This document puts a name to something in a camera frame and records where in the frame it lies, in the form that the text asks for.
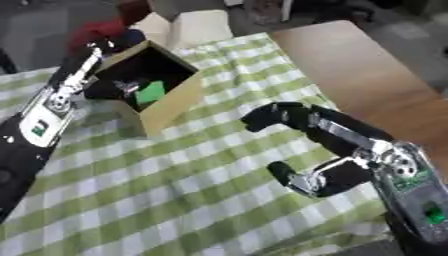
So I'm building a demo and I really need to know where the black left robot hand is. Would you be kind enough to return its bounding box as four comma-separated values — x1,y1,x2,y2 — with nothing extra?
47,41,144,101

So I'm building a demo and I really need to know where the green block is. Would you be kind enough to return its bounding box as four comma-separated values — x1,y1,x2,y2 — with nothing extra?
133,80,168,105

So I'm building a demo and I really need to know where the cream chair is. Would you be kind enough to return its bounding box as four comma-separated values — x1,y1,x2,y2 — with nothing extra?
129,9,237,50

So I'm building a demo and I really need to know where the person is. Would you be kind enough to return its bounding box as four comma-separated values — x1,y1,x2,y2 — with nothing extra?
64,0,154,56

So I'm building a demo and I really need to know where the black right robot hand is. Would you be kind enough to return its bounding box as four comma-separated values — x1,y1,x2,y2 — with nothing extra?
238,101,399,200

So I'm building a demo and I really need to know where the tan cardboard box black inside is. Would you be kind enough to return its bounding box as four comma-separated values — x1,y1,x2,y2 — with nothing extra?
82,39,207,138

